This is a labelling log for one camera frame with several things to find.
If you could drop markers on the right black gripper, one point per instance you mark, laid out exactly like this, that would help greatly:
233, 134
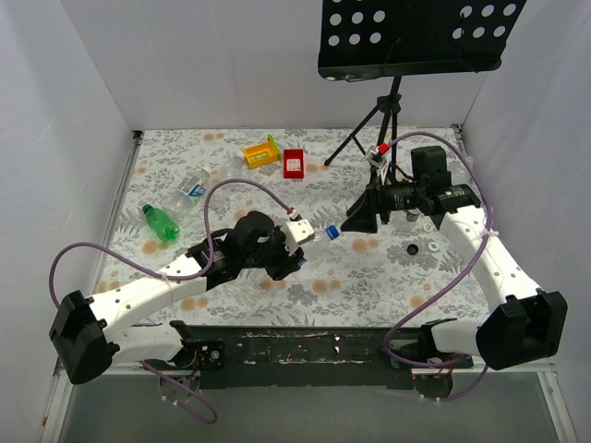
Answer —
379, 203

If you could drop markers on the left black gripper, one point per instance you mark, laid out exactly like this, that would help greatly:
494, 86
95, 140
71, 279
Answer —
290, 257

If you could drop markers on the clear Pepsi bottle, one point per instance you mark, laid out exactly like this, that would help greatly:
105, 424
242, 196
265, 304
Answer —
312, 250

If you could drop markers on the blue bottle cap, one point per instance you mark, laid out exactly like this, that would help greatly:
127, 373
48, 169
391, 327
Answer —
332, 232

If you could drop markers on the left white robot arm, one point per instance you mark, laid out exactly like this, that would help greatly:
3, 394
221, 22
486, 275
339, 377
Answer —
93, 333

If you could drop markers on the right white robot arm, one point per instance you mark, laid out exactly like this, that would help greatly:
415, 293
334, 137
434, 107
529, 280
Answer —
524, 322

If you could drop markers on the small clear upright bottle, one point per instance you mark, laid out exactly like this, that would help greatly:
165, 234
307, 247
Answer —
405, 221

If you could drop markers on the black bottle cap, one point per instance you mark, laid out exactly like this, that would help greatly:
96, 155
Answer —
412, 249

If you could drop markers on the clear bottle blue label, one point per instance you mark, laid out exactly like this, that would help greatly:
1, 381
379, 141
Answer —
188, 192

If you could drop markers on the green plastic bottle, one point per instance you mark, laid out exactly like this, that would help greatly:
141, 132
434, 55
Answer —
160, 223

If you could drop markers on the floral tablecloth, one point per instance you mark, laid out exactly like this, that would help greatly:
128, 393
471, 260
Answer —
363, 280

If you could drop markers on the red plastic box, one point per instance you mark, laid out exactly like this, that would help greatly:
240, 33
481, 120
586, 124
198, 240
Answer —
293, 164

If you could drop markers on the yellow plastic box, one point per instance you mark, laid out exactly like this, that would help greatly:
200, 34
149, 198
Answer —
262, 154

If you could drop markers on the black music stand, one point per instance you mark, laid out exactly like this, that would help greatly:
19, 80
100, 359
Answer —
367, 40

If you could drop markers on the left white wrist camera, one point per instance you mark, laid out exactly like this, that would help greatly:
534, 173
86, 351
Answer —
298, 232

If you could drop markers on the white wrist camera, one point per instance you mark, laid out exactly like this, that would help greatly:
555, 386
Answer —
379, 155
298, 232

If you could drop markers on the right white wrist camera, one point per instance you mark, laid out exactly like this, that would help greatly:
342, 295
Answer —
379, 155

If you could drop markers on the clear bottle by wall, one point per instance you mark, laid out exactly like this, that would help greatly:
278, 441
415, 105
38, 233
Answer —
460, 174

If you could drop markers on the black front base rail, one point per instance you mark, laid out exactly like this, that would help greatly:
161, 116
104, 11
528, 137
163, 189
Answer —
256, 357

